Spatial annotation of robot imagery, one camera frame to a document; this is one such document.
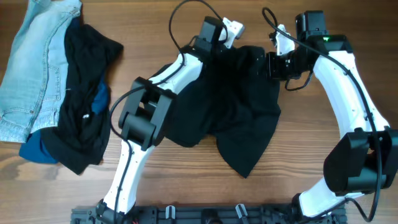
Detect black shorts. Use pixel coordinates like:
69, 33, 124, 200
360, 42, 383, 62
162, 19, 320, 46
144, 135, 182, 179
165, 45, 281, 178

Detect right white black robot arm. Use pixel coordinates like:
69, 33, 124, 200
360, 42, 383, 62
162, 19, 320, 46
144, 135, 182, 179
262, 7, 397, 223

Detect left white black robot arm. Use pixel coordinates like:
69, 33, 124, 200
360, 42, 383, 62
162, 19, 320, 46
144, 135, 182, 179
96, 16, 245, 223

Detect black garment in pile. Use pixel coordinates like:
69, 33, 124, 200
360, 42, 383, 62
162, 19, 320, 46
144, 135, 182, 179
40, 23, 124, 175

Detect light blue denim jeans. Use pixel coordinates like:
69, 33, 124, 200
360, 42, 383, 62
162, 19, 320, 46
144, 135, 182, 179
1, 0, 81, 143

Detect dark blue garment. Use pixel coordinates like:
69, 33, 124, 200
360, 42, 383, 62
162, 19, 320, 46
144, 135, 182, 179
18, 17, 110, 165

